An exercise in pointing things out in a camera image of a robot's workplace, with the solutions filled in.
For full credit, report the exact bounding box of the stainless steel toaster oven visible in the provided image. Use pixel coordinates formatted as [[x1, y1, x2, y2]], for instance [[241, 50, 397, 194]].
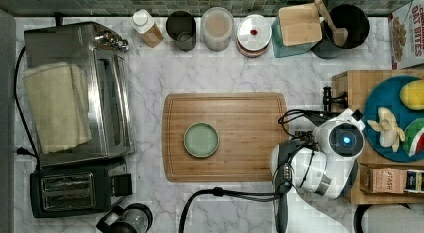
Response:
[[23, 22, 134, 168]]

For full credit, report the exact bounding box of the white lidded round jar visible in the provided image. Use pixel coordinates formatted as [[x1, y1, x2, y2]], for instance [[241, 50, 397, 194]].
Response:
[[236, 14, 272, 58]]

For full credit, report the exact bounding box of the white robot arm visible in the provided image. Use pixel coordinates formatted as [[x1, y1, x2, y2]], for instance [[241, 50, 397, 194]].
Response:
[[270, 109, 365, 233]]

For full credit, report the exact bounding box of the black utensil holder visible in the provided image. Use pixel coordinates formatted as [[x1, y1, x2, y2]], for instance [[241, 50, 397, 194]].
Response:
[[311, 3, 371, 60]]

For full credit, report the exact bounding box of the black toaster oven cord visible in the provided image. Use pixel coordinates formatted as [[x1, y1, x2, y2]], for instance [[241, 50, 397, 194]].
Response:
[[13, 46, 41, 171]]

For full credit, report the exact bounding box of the watermelon slice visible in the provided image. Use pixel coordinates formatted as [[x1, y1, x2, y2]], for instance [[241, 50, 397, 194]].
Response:
[[402, 118, 424, 157]]

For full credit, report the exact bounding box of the teal canister wooden lid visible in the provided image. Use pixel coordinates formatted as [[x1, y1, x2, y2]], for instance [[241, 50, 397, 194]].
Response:
[[272, 3, 322, 58]]

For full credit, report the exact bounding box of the white capped amber bottle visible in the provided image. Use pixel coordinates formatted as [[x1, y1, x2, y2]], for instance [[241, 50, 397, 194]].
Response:
[[131, 9, 163, 48]]

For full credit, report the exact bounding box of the clear plastic jar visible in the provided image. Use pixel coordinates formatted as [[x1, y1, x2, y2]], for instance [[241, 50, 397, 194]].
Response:
[[201, 7, 234, 52]]

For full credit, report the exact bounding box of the peeled banana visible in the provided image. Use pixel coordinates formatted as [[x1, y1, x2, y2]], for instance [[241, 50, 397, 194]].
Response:
[[367, 107, 406, 152]]

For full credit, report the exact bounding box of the dark grey metal cup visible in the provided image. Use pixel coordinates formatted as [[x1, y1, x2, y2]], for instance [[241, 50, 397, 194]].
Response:
[[166, 11, 196, 51]]

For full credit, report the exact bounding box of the dark blue tea box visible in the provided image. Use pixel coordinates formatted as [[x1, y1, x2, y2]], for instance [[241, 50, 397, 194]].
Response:
[[405, 170, 424, 193]]

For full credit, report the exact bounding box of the pink tea box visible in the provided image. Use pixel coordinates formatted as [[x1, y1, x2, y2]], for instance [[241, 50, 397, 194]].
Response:
[[360, 168, 406, 194]]

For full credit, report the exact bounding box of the small green plate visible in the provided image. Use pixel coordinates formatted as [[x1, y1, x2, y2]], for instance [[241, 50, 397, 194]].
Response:
[[183, 122, 219, 158]]

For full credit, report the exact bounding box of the wooden cutting board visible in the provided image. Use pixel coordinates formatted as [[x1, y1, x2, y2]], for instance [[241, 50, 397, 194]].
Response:
[[162, 92, 288, 182]]

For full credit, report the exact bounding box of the black drawer handle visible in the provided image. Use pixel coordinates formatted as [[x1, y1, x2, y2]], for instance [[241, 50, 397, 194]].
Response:
[[322, 86, 348, 112]]

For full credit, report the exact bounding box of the wooden spoon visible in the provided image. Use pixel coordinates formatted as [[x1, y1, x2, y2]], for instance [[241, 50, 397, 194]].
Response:
[[314, 0, 348, 47]]

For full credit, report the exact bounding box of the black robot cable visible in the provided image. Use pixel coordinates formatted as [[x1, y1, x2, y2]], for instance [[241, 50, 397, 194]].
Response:
[[178, 108, 338, 233]]

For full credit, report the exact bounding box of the black two-slot toaster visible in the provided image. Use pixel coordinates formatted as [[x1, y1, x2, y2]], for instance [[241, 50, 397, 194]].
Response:
[[30, 157, 132, 218]]

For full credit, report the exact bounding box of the oat bites cereal box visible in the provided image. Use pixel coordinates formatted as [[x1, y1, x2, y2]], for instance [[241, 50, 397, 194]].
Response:
[[388, 0, 424, 70]]

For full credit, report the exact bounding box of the yellow lemon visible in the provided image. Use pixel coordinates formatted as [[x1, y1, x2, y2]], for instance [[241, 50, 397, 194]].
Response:
[[400, 80, 424, 110]]

